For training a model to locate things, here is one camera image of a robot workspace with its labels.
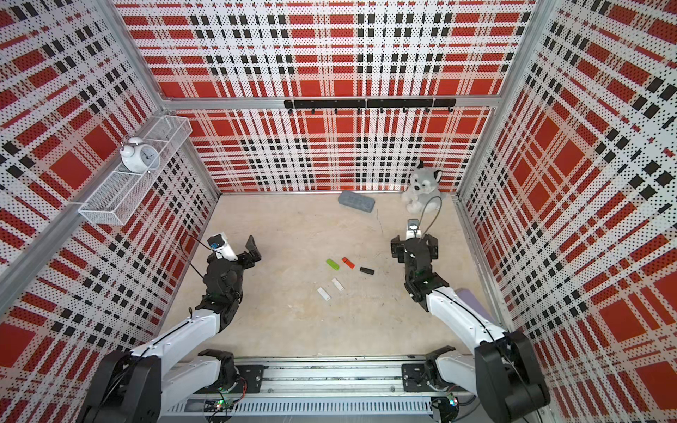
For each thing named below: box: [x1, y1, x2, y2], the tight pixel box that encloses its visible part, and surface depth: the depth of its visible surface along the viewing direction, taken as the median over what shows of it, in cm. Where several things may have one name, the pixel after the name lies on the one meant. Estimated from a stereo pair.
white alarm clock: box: [119, 137, 161, 175], surface depth 72 cm
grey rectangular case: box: [337, 190, 377, 213], surface depth 117 cm
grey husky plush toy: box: [401, 159, 447, 216], surface depth 105 cm
